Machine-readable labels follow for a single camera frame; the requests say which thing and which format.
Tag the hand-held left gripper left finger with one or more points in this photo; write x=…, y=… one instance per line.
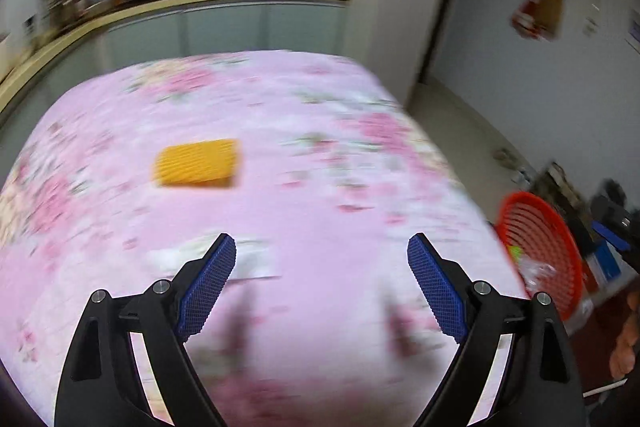
x=207, y=289

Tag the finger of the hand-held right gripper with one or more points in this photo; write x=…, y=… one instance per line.
x=612, y=219

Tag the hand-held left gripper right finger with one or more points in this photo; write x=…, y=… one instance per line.
x=437, y=289

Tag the white paper packet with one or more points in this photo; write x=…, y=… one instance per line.
x=250, y=259

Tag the red plastic basket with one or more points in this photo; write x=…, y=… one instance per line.
x=555, y=232

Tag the green snack packet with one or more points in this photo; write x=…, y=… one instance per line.
x=515, y=253

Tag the clear plastic bag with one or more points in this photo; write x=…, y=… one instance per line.
x=537, y=271

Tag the yellow foam fruit net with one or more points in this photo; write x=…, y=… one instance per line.
x=197, y=162

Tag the person's right hand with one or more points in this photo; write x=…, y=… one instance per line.
x=627, y=342

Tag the shoe rack with shoes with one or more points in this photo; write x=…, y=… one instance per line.
x=562, y=187

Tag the pink floral blanket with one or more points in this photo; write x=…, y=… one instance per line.
x=300, y=207

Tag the brown hanging paper bag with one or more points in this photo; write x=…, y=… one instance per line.
x=549, y=12

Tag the pale green base cabinets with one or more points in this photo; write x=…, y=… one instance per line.
x=225, y=32

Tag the beige kitchen countertop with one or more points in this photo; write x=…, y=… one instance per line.
x=200, y=0

